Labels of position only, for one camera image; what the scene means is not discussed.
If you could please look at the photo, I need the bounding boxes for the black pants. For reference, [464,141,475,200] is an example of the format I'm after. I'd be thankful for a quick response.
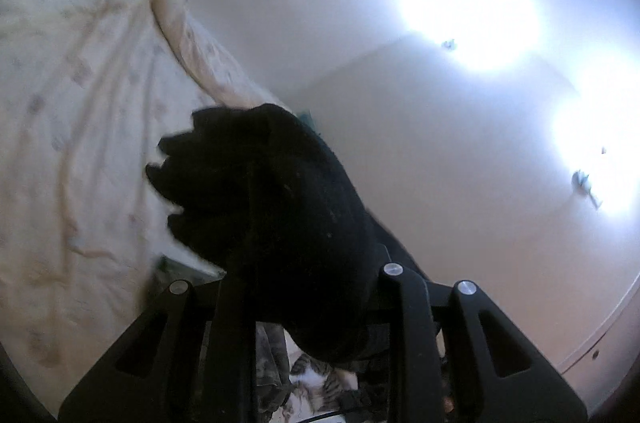
[145,103,396,364]

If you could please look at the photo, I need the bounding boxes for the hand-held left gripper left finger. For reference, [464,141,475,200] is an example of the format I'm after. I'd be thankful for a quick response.
[57,275,258,423]

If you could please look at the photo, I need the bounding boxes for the grey striped fluffy cloth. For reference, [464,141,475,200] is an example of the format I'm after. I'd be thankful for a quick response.
[290,350,361,414]

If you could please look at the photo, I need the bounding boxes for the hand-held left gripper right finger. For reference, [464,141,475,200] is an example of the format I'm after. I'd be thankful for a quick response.
[380,262,588,423]

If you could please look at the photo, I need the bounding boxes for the camouflage pants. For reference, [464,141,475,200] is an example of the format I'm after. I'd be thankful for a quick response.
[255,323,293,414]

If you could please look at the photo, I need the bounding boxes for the cream bear printed blanket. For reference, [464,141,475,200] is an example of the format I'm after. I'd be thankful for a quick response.
[0,0,301,376]

